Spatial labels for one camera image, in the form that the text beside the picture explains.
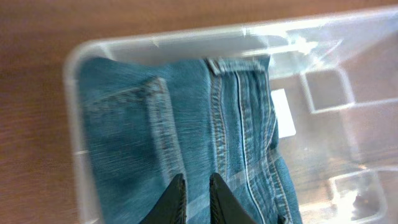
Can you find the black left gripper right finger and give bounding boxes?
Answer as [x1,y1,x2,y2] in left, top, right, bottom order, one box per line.
[210,173,255,224]

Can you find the white label in bin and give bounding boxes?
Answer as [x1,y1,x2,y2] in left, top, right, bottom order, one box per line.
[271,89,296,138]

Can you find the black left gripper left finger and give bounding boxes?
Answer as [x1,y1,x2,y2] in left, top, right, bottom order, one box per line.
[140,174,187,224]

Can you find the dark blue jeans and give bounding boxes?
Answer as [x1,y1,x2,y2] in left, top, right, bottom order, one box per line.
[78,56,302,223]

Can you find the clear plastic storage bin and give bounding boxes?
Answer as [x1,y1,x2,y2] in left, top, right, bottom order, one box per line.
[63,6,397,223]

